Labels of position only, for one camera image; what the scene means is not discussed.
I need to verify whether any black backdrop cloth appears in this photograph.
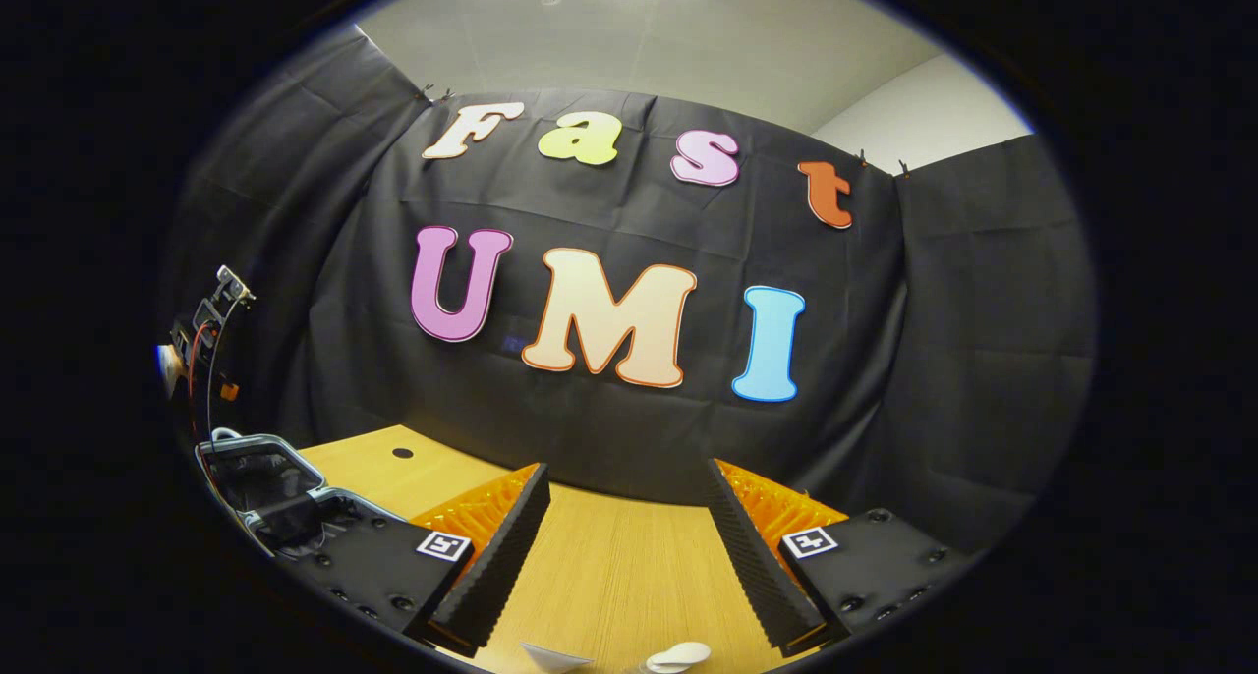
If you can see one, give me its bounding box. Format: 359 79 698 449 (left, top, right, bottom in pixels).
162 26 1100 557

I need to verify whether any small white bottle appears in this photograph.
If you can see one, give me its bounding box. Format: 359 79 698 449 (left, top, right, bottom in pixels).
644 641 713 674

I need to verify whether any black cable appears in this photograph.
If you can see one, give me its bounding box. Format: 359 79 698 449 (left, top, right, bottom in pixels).
204 306 232 446

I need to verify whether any red cable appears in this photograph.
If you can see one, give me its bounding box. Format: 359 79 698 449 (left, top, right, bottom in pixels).
187 322 215 400

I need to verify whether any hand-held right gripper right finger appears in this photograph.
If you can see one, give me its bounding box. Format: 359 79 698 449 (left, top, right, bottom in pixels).
705 457 985 658

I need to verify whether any white skin care tube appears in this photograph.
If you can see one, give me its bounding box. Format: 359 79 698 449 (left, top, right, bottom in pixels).
519 641 597 674

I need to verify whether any light blue suitcase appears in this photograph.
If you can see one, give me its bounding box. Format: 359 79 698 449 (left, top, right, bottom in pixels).
195 432 419 560

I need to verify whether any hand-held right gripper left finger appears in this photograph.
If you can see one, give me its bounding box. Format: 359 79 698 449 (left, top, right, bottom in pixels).
279 463 551 658

